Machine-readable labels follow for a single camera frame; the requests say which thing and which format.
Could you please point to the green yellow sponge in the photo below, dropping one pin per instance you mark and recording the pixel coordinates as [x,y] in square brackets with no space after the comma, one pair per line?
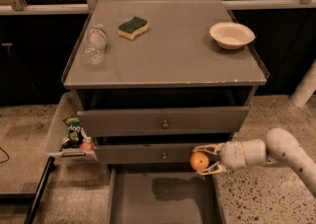
[133,28]

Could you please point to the black floor bar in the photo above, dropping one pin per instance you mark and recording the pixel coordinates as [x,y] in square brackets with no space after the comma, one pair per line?
[49,166]

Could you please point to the white paper bowl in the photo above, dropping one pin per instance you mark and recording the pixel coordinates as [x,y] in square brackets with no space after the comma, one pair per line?
[231,35]

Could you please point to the grey drawer cabinet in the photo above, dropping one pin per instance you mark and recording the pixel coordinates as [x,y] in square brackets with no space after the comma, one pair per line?
[175,64]

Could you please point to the small red fruit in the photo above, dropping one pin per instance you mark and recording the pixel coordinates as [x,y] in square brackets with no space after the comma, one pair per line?
[87,146]

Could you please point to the clear plastic water bottle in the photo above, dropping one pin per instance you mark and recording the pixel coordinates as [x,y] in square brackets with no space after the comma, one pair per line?
[95,46]

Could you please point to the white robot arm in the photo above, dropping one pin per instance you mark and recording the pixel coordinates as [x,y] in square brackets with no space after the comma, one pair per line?
[278,148]

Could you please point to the grey top drawer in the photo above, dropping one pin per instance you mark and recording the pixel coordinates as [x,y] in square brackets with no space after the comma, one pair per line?
[138,122]

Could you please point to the grey middle drawer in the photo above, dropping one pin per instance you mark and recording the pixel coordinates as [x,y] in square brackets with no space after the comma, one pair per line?
[145,153]

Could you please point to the clear plastic side bin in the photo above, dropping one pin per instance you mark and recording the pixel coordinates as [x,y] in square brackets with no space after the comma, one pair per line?
[58,132]

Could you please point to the grey bottom drawer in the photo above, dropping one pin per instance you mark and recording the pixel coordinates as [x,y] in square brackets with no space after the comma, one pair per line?
[160,194]

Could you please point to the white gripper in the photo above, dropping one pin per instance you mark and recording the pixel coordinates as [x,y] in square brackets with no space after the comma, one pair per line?
[231,156]

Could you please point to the grey drawer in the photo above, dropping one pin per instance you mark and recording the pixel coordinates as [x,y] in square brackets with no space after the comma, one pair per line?
[138,122]
[145,153]
[160,194]

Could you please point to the green snack bag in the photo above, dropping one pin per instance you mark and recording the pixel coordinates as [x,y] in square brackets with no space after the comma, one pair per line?
[74,128]

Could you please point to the orange fruit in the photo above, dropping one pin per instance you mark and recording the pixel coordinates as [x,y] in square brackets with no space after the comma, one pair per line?
[199,161]

